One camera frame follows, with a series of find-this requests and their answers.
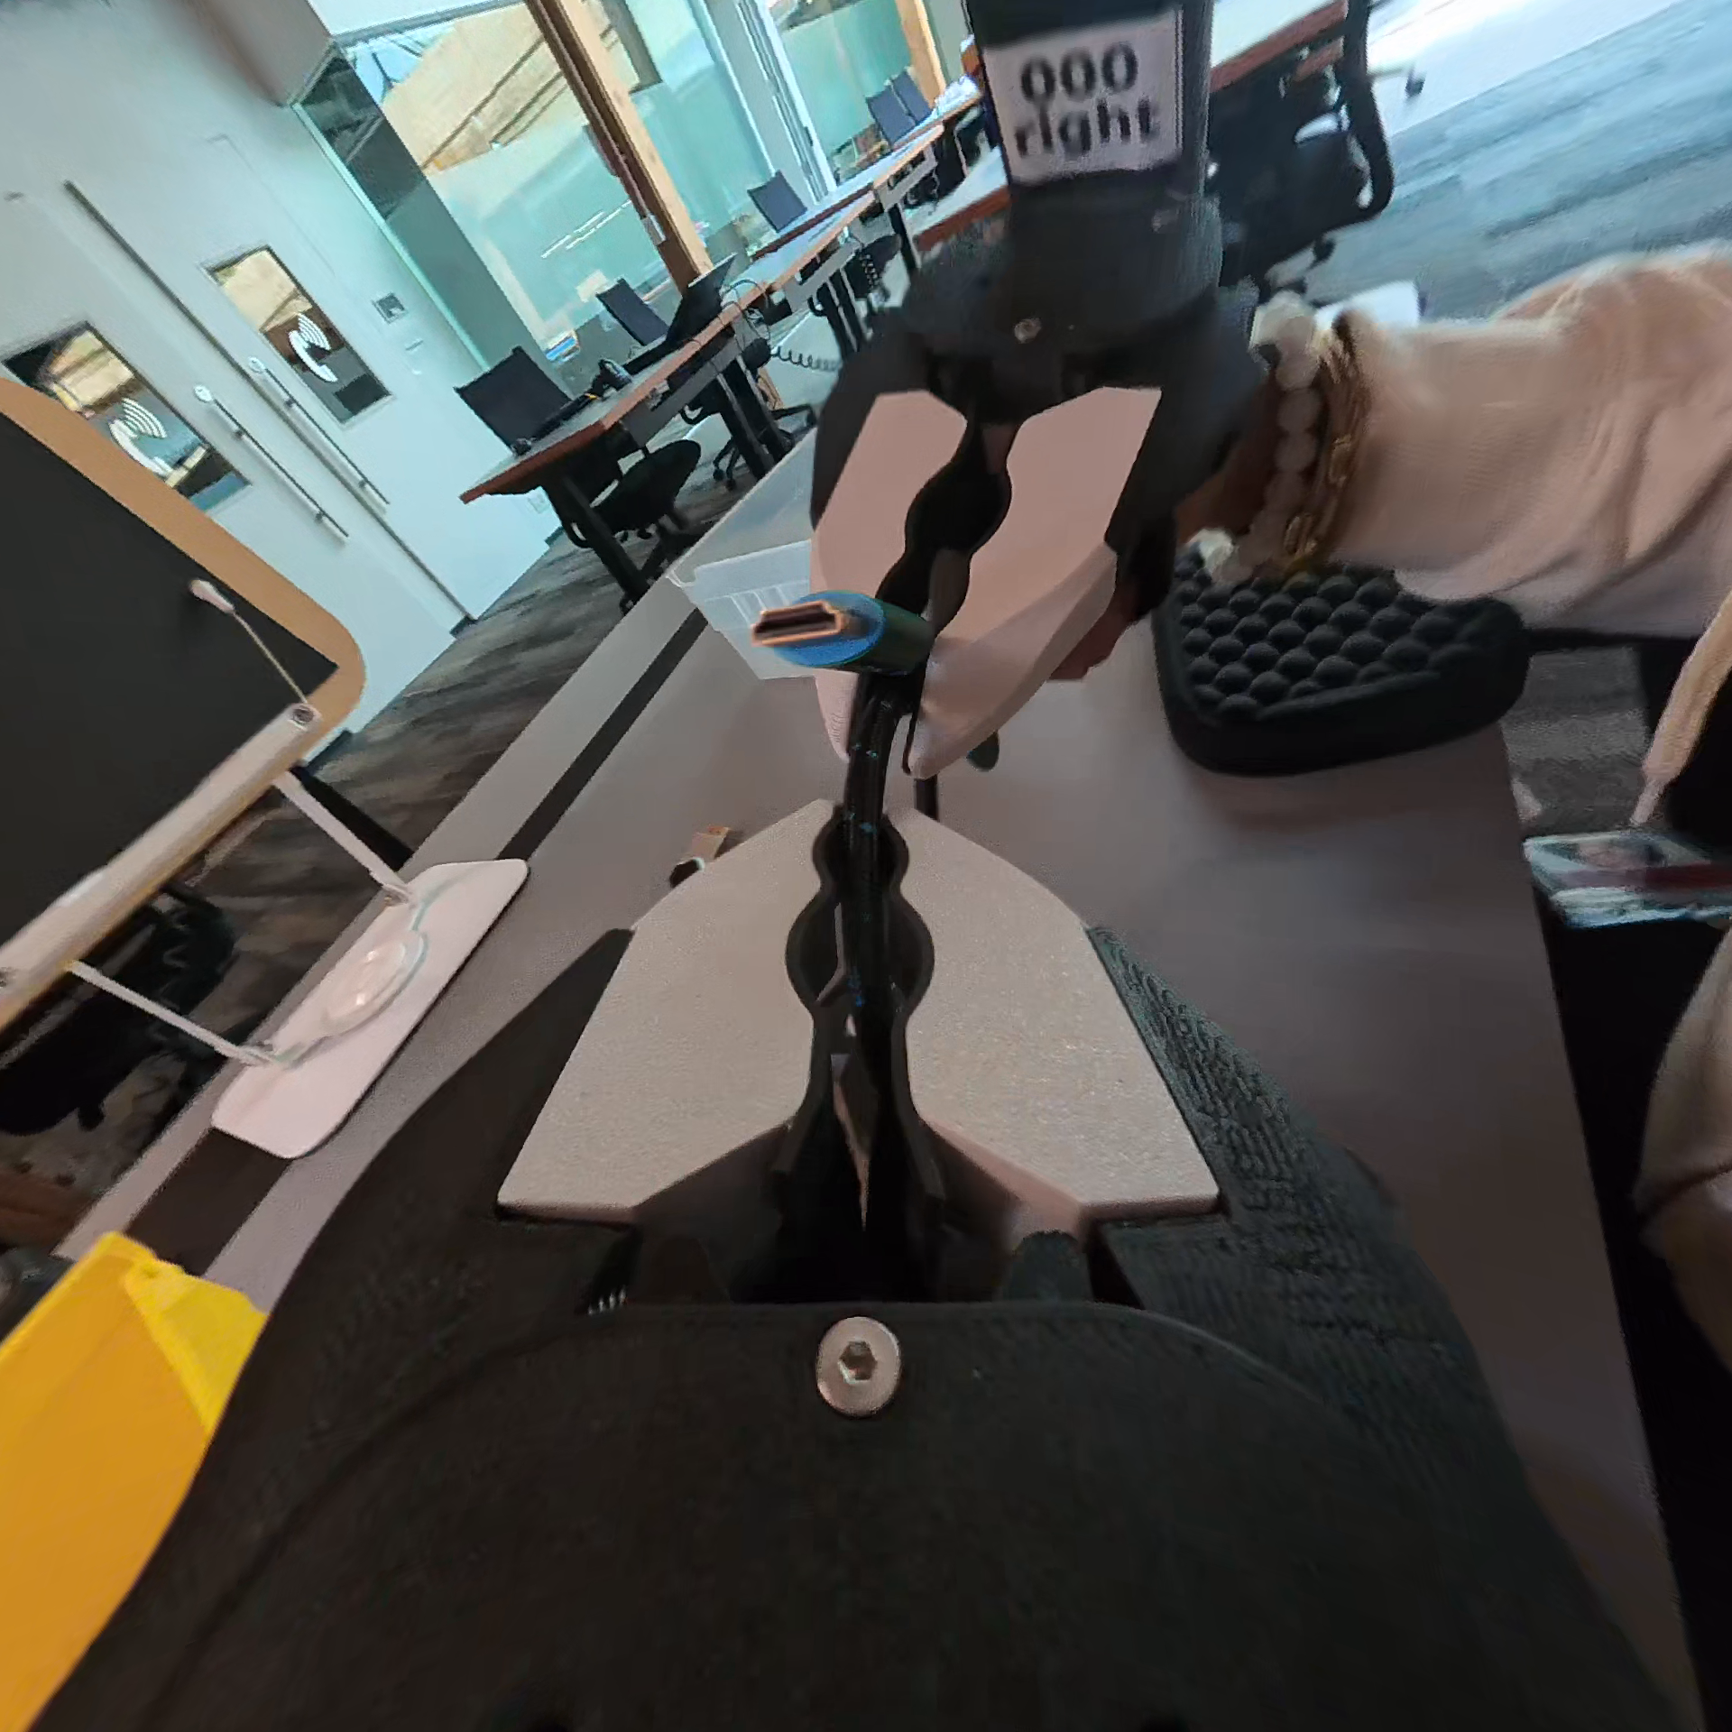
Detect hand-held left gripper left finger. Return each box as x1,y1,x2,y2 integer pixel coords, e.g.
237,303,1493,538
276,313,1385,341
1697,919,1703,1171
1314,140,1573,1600
497,801,868,1287

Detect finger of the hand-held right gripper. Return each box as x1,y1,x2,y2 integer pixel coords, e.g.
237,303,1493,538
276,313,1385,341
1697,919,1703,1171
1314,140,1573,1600
808,391,971,759
903,385,1168,782

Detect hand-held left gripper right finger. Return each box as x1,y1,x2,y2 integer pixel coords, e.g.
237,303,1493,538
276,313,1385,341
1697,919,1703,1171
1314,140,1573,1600
866,818,1223,1287

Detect blue plug braided cable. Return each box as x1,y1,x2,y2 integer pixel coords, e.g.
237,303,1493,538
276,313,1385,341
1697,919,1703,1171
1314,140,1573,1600
748,541,948,1266

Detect clear plastic bin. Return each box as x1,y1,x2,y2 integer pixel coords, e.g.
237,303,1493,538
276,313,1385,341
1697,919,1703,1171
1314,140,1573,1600
665,541,820,680

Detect yellow plastic bin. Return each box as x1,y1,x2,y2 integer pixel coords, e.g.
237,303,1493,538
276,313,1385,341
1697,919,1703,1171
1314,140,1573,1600
0,1232,269,1732

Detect person's right forearm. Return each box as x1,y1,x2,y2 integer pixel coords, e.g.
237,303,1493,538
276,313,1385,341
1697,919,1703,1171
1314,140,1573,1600
1332,247,1732,642

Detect grey desk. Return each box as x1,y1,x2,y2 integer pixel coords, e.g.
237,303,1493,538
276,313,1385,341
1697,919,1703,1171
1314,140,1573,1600
54,433,1707,1732

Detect wooden top office desk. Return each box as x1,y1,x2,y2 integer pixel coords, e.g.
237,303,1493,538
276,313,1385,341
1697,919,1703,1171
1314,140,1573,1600
459,303,775,615

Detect black office chair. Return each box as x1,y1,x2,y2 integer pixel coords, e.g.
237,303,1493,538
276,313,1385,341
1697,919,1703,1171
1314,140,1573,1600
1201,0,1397,297
453,345,705,546
596,277,788,490

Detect blackboard on white stand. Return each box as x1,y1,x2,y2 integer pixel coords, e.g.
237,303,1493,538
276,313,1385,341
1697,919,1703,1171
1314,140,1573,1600
0,371,531,1164

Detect black foam pad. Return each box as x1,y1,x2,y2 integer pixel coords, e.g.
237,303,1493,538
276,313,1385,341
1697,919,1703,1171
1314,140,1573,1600
1150,552,1534,780

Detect photo id card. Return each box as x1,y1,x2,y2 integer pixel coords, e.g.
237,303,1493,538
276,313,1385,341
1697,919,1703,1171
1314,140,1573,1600
1521,825,1732,932

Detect black flat board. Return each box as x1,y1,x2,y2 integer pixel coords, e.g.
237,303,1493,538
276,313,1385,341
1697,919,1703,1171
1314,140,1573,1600
0,412,339,939

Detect beaded bracelets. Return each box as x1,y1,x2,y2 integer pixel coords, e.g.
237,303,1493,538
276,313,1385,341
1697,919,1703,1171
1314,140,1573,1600
1188,295,1371,585

